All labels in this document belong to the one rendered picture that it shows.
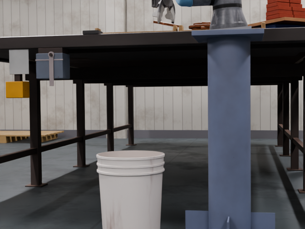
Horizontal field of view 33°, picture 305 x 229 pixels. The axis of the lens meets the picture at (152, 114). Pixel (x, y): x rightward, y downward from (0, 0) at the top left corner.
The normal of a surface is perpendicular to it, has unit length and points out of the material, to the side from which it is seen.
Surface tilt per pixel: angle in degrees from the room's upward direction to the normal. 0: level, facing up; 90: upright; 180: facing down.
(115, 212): 93
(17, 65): 90
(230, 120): 90
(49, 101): 90
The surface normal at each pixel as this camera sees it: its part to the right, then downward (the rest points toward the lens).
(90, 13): -0.18, 0.04
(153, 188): 0.69, 0.07
